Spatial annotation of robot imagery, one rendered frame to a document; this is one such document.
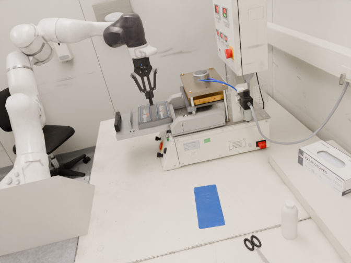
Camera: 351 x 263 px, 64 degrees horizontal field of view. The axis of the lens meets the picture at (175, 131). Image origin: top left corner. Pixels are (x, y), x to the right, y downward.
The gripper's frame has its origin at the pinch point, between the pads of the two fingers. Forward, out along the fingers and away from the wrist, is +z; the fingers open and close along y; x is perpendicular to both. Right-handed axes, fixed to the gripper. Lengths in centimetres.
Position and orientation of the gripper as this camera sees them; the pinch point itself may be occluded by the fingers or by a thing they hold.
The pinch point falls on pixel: (150, 97)
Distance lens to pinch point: 137.9
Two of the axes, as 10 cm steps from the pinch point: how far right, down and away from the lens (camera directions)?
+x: 1.0, 4.9, -8.7
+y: -9.8, 2.0, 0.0
